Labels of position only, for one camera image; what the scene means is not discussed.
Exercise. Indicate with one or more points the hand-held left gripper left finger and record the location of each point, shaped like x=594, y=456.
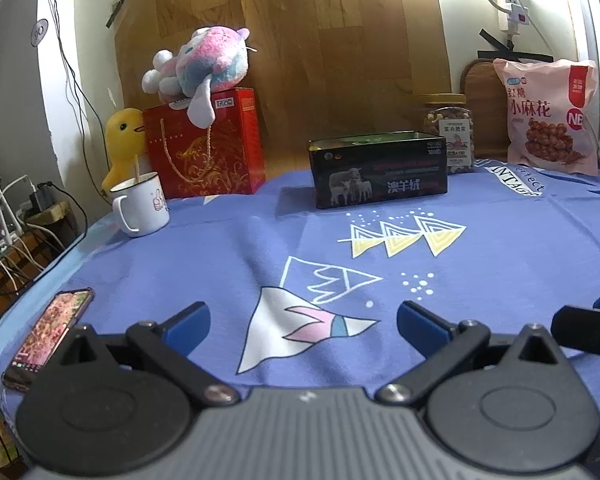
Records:
x=190, y=322

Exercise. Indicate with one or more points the smartphone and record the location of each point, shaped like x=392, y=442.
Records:
x=50, y=330

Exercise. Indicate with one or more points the long black tape strip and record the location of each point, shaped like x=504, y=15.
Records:
x=515, y=55

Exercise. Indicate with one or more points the short black tape strip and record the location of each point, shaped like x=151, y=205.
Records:
x=497, y=40
x=117, y=9

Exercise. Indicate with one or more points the red gift bag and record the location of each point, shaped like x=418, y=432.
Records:
x=220, y=160

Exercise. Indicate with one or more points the black power adapter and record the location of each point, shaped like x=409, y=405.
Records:
x=41, y=197

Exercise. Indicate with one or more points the blue printed tablecloth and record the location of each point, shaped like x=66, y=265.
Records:
x=230, y=245

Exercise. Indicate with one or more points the large pink snack bag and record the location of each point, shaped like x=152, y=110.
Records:
x=545, y=110

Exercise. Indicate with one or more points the wooden cutting board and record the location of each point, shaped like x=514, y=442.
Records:
x=482, y=105

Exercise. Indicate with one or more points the white enamel mug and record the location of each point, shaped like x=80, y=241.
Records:
x=145, y=205

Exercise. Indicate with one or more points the pink and blue plush toy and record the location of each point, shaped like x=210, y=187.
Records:
x=210, y=60

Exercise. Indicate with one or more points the round wall hook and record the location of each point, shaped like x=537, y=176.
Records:
x=40, y=32

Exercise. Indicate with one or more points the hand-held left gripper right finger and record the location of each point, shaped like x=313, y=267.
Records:
x=420, y=327

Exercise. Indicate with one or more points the wood-pattern wall panel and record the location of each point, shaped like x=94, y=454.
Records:
x=330, y=50

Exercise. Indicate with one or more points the gold-lidded nut jar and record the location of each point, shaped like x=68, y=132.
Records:
x=447, y=130

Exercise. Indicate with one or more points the yellow duck plush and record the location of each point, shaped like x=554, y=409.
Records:
x=122, y=140

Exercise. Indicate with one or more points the black tin box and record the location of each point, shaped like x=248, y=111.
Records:
x=380, y=180

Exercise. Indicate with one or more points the wooden side cabinet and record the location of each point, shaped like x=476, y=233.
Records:
x=45, y=220

